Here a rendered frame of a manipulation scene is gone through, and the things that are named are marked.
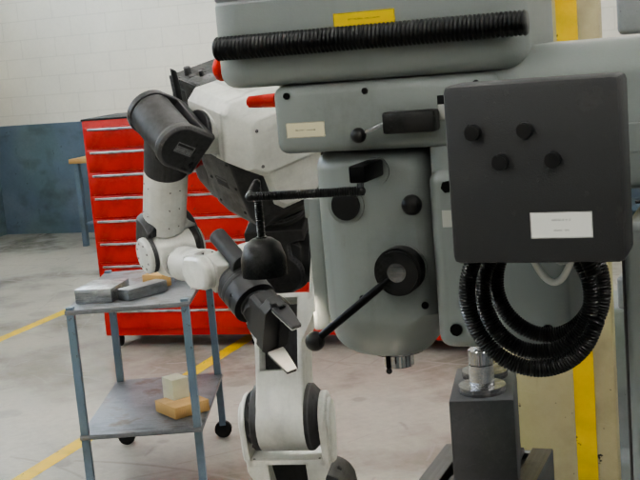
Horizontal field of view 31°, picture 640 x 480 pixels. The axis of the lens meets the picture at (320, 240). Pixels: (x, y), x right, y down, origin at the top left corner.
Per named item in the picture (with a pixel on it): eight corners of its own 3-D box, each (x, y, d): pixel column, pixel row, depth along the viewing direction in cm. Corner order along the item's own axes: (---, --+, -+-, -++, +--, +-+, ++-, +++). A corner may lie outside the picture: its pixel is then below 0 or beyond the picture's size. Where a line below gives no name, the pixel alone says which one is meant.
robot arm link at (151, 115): (130, 155, 239) (130, 99, 231) (170, 146, 243) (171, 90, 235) (155, 187, 232) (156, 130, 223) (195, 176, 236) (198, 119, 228)
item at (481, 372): (466, 382, 224) (464, 351, 223) (490, 379, 224) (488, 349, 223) (473, 389, 219) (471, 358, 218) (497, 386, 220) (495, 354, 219)
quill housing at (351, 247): (319, 363, 177) (301, 152, 171) (364, 329, 195) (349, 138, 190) (441, 366, 170) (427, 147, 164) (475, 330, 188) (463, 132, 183)
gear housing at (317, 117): (275, 155, 171) (269, 87, 169) (333, 138, 193) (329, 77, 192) (501, 145, 159) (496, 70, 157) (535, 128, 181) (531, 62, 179)
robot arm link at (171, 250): (186, 289, 232) (150, 284, 248) (231, 274, 236) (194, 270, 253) (173, 237, 230) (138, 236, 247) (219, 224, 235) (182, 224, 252)
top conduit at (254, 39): (211, 62, 167) (210, 37, 166) (225, 60, 171) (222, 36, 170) (525, 36, 150) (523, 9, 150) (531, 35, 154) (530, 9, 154)
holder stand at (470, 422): (454, 496, 220) (447, 394, 217) (462, 454, 242) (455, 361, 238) (519, 495, 218) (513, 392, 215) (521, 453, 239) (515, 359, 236)
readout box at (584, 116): (450, 266, 137) (438, 87, 134) (469, 251, 146) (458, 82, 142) (625, 265, 130) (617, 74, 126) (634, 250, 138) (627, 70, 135)
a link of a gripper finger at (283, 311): (289, 331, 204) (270, 310, 208) (304, 326, 205) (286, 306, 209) (289, 325, 203) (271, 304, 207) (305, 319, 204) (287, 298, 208)
